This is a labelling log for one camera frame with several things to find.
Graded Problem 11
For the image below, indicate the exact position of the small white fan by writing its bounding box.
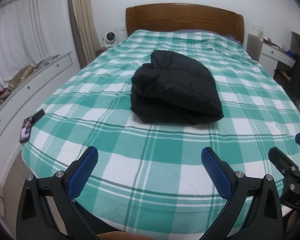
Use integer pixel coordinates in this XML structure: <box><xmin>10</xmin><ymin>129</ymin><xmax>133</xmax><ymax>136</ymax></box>
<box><xmin>102</xmin><ymin>31</ymin><xmax>118</xmax><ymax>47</ymax></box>

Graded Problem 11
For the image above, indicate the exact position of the black puffer jacket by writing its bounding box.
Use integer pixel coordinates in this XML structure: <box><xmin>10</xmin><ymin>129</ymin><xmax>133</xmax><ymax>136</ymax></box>
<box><xmin>130</xmin><ymin>50</ymin><xmax>224</xmax><ymax>125</ymax></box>

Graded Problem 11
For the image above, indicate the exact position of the bed with green plaid sheet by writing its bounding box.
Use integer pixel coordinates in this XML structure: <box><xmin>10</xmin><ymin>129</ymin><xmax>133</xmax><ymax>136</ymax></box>
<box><xmin>21</xmin><ymin>29</ymin><xmax>300</xmax><ymax>232</ymax></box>

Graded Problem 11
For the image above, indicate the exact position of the beige cloth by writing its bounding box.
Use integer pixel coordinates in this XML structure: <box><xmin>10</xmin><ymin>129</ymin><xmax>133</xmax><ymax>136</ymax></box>
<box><xmin>9</xmin><ymin>65</ymin><xmax>42</xmax><ymax>89</ymax></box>

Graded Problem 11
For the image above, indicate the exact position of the black strap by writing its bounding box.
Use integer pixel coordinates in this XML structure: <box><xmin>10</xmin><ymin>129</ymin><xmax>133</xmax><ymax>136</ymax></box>
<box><xmin>33</xmin><ymin>109</ymin><xmax>46</xmax><ymax>123</ymax></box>

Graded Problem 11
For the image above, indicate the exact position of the black smartphone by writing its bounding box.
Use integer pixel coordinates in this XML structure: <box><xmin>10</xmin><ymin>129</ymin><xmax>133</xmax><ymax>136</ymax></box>
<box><xmin>19</xmin><ymin>117</ymin><xmax>33</xmax><ymax>144</ymax></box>

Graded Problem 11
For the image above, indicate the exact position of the white sheer curtain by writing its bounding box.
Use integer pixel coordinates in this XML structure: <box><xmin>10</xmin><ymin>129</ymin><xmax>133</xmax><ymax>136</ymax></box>
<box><xmin>0</xmin><ymin>0</ymin><xmax>77</xmax><ymax>90</ymax></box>

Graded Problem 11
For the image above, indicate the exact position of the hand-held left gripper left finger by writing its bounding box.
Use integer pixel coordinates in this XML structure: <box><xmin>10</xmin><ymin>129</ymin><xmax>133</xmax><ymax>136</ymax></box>
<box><xmin>16</xmin><ymin>146</ymin><xmax>99</xmax><ymax>240</ymax></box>

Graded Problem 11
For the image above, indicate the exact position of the beige curtain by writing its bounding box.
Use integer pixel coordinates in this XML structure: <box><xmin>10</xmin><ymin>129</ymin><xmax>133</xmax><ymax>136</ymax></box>
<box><xmin>67</xmin><ymin>0</ymin><xmax>100</xmax><ymax>69</ymax></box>

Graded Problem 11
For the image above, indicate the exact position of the pile of dark red clothes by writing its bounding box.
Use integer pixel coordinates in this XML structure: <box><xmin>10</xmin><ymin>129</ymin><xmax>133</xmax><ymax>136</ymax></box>
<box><xmin>0</xmin><ymin>87</ymin><xmax>13</xmax><ymax>115</ymax></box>

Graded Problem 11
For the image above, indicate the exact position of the wooden headboard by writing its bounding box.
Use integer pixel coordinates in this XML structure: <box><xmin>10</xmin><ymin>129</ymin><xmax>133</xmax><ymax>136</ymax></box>
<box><xmin>126</xmin><ymin>3</ymin><xmax>245</xmax><ymax>46</ymax></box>

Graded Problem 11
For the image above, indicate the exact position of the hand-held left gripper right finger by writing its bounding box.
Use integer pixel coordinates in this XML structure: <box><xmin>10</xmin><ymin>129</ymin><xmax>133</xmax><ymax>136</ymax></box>
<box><xmin>201</xmin><ymin>147</ymin><xmax>283</xmax><ymax>240</ymax></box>

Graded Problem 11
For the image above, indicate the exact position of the long white drawer cabinet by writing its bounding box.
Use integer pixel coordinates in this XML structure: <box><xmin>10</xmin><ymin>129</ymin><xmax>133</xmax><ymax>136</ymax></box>
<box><xmin>0</xmin><ymin>52</ymin><xmax>82</xmax><ymax>170</ymax></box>

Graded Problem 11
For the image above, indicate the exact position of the white desk with drawers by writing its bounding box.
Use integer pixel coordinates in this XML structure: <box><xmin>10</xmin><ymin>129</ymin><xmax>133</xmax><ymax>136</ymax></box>
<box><xmin>261</xmin><ymin>41</ymin><xmax>297</xmax><ymax>67</ymax></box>

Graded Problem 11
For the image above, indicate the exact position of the wooden nightstand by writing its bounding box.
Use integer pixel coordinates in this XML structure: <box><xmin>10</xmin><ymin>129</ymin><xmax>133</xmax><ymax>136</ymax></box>
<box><xmin>95</xmin><ymin>46</ymin><xmax>111</xmax><ymax>58</ymax></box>

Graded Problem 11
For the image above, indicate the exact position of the open book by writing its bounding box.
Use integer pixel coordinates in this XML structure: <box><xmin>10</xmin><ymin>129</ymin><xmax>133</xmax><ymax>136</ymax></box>
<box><xmin>36</xmin><ymin>54</ymin><xmax>60</xmax><ymax>68</ymax></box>

